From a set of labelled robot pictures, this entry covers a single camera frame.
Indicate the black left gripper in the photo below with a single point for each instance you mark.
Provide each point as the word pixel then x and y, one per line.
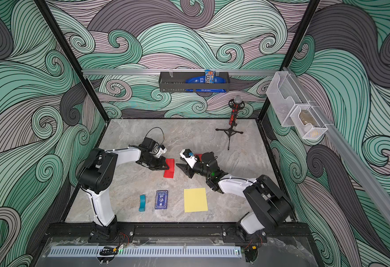
pixel 160 167

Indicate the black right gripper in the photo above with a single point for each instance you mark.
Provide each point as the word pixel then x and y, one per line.
pixel 190 170

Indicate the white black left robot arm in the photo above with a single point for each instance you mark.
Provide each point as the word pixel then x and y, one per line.
pixel 99 168

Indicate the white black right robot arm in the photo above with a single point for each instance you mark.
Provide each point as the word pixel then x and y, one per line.
pixel 270 205

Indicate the yellow square paper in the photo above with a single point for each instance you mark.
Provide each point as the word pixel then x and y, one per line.
pixel 195 200

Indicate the black microphone tripod stand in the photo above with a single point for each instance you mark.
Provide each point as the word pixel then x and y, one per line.
pixel 230 132

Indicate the blue card box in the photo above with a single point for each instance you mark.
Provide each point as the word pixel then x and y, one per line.
pixel 161 202

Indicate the teal small block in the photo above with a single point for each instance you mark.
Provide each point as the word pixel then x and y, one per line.
pixel 142 203

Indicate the red black microphone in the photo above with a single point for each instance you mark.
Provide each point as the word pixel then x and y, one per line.
pixel 236 104

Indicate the blue snack packet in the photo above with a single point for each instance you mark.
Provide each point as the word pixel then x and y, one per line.
pixel 209 82

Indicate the small clear plastic bin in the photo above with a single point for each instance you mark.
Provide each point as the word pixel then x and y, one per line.
pixel 307 122

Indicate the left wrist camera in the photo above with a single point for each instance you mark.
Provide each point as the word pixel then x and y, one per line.
pixel 160 151

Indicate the black wall shelf basket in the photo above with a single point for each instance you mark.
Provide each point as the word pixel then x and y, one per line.
pixel 176 82

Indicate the clear plastic wall bin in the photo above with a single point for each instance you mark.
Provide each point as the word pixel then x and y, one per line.
pixel 285 94

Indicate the black corner frame post left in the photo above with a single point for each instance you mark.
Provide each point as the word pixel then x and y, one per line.
pixel 54 27

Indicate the black corner frame post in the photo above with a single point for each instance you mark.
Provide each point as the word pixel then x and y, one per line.
pixel 300 29
pixel 54 27

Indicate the aluminium rail back wall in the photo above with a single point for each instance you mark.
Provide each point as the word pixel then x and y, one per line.
pixel 154 72

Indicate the aluminium rail wall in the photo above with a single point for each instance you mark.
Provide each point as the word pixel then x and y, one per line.
pixel 154 72
pixel 352 157

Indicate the black front base frame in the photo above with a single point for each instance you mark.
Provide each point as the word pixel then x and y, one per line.
pixel 228 232

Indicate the white slotted cable duct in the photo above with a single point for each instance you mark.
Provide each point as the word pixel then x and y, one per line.
pixel 185 251

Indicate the black corner frame post right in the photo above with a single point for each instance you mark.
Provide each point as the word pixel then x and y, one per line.
pixel 300 29

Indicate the aluminium rail right wall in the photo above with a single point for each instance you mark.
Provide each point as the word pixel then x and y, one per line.
pixel 352 157

